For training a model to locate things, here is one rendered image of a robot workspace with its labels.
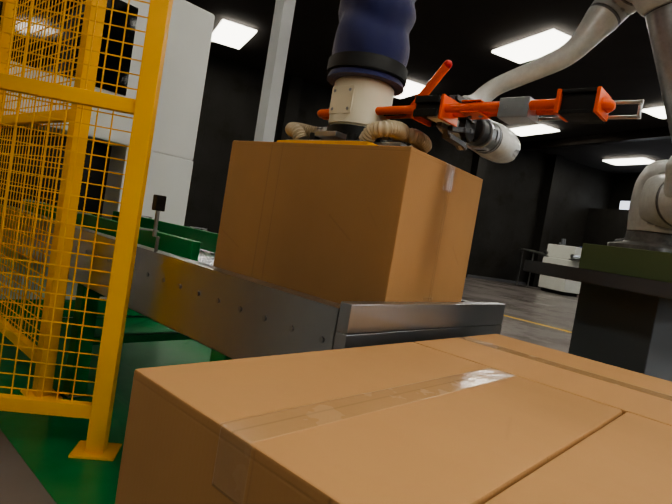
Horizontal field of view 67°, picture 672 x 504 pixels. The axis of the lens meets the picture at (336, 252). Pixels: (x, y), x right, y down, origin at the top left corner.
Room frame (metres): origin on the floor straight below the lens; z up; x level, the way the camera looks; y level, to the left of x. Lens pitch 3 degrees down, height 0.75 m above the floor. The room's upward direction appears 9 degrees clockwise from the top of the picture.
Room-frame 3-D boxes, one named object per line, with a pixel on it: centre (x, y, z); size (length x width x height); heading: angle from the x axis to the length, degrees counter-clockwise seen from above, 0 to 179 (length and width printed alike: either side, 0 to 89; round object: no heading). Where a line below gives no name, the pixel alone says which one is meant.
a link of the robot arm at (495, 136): (1.46, -0.35, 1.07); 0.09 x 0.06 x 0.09; 48
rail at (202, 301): (1.78, 0.82, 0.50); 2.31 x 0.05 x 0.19; 48
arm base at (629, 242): (1.58, -0.94, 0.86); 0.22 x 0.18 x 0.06; 20
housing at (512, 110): (1.15, -0.35, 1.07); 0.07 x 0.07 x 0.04; 48
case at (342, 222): (1.46, -0.01, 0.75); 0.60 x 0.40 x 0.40; 52
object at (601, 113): (1.06, -0.45, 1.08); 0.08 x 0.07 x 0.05; 48
